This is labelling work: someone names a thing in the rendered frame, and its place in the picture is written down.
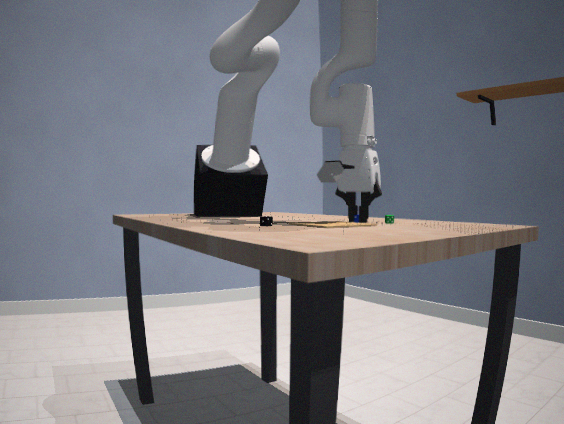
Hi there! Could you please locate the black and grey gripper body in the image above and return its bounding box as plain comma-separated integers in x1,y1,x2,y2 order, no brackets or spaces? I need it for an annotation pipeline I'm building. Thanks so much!
337,147,381,192

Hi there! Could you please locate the black die with white pips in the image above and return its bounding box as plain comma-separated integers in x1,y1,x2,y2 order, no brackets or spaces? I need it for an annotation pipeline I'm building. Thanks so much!
260,216,273,226

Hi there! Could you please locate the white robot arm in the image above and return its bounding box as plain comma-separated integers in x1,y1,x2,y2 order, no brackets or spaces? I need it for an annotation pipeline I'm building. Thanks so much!
201,0,378,183

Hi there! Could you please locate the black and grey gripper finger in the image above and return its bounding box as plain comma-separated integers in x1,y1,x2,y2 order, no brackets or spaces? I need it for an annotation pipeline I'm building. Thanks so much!
359,179,382,223
335,187,358,222

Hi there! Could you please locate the tan flat mat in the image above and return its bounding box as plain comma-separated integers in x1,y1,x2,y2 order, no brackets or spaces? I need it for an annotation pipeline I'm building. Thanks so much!
289,221,377,228

